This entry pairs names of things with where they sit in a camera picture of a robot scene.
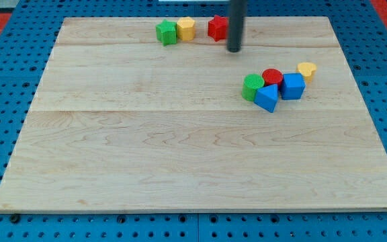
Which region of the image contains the blue triangle block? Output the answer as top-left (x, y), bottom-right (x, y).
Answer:
top-left (253, 84), bottom-right (278, 113)

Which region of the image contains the green cylinder block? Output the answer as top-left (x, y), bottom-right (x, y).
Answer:
top-left (241, 74), bottom-right (265, 102)

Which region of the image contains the yellow heart block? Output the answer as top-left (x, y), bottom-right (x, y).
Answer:
top-left (296, 62), bottom-right (317, 83)

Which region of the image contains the blue cube block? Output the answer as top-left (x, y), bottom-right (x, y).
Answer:
top-left (280, 73), bottom-right (306, 100)

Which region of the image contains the red star block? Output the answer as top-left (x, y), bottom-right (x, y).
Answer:
top-left (208, 15), bottom-right (228, 42)

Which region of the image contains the green star block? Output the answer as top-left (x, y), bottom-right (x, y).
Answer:
top-left (155, 19), bottom-right (177, 46)

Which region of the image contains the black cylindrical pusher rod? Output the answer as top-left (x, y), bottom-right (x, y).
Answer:
top-left (226, 0), bottom-right (248, 53)

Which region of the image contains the red cylinder block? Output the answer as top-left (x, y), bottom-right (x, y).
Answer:
top-left (261, 69), bottom-right (284, 88)

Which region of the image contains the light wooden board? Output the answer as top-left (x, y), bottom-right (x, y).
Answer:
top-left (0, 17), bottom-right (387, 214)

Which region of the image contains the yellow pentagon block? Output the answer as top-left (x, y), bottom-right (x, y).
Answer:
top-left (176, 17), bottom-right (196, 41)

